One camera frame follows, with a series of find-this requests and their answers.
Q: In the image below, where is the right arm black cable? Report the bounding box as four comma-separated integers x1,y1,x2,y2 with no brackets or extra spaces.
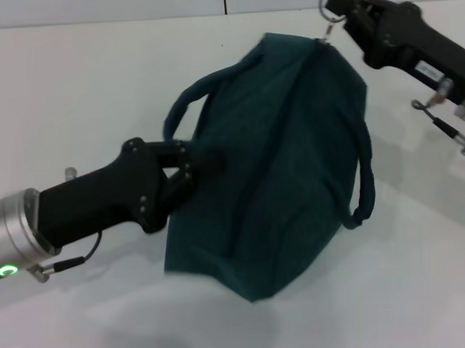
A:
410,78,465,160

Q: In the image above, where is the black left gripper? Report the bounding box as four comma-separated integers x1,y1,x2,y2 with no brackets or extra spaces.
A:
31,133,231,252

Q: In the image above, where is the dark teal insulated lunch bag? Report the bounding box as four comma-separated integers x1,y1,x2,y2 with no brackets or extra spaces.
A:
151,26,382,308

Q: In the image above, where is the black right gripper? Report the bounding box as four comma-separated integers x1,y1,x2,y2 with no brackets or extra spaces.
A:
323,0,465,111

